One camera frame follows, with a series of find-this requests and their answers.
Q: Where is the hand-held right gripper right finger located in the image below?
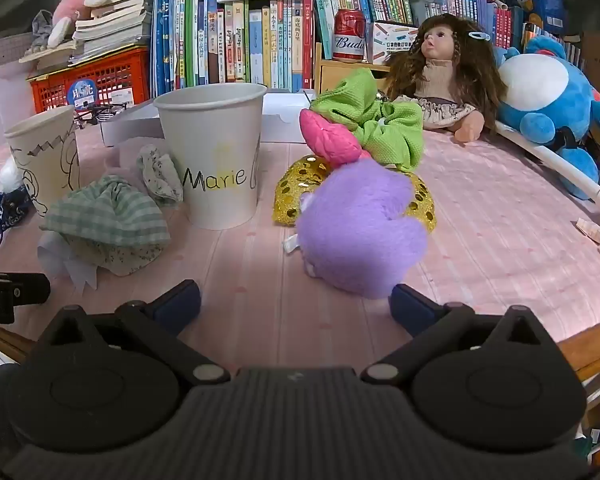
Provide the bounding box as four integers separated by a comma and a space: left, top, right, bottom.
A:
360, 284, 562, 385

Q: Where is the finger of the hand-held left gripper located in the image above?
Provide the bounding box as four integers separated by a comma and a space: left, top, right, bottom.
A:
0, 272, 51, 307

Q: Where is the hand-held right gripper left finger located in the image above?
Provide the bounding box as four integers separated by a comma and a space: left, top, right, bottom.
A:
39, 280, 231, 386

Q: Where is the dark blue floral pouch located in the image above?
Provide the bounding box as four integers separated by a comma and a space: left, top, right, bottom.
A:
0, 187, 33, 243

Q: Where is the purple plush toy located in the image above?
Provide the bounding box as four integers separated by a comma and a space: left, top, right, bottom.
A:
284, 167, 429, 300

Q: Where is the pink green flower toy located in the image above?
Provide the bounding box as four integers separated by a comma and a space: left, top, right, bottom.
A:
300, 68, 425, 172

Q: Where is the pink tablecloth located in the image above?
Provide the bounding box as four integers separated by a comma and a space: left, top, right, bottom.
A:
0, 125, 600, 358

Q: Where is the green checked cloth pouch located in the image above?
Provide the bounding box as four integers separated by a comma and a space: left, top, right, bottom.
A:
40, 176, 172, 277

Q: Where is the small floral cloth pouch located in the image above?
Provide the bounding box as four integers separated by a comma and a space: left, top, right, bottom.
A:
137, 144, 184, 207

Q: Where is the paper cup with black drawing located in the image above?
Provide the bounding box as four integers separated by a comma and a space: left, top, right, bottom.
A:
4, 106, 81, 217

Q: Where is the gold sequin scrunchie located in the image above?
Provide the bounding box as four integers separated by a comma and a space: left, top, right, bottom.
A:
273, 156, 437, 234

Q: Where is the white paper cup with lettering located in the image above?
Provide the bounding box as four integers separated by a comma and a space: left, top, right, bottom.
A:
153, 82, 268, 231

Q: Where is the translucent plastic bin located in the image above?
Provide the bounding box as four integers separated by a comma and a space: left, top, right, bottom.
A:
0, 66, 37, 152

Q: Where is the small metal toy cart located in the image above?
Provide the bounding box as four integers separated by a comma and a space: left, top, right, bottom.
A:
72, 102, 129, 130

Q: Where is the white pipe rack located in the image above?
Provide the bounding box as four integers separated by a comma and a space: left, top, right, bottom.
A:
495, 120, 600, 246

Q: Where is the flat white box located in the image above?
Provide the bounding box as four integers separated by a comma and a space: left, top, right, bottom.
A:
100, 91, 317, 148

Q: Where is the red plastic basket with sticker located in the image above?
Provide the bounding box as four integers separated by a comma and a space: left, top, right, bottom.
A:
28, 46, 152, 114

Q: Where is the wooden drawer box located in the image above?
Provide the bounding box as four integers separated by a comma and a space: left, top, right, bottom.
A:
314, 42, 396, 96

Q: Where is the brown-haired doll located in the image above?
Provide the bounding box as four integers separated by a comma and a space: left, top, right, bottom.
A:
382, 14, 509, 145

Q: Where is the blue and white plush toy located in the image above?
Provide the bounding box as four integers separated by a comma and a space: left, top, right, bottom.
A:
494, 35, 600, 200

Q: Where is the grey plush toy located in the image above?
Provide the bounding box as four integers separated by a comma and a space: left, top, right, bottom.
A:
30, 10, 57, 52

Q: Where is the white printed carton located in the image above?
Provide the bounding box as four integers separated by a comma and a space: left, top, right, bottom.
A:
371, 21, 419, 66

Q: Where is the row of tall picture books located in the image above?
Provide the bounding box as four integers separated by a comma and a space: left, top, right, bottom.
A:
150, 0, 316, 98

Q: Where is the red drink can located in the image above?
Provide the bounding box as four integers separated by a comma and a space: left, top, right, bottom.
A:
332, 9, 367, 64

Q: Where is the stack of lying books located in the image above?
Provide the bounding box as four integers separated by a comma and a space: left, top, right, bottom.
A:
71, 0, 154, 57

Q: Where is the pink and white plush toy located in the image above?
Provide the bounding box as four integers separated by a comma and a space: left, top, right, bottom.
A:
47, 0, 111, 49

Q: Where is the row of slim colourful books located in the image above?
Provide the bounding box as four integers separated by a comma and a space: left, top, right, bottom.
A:
415, 0, 586, 71

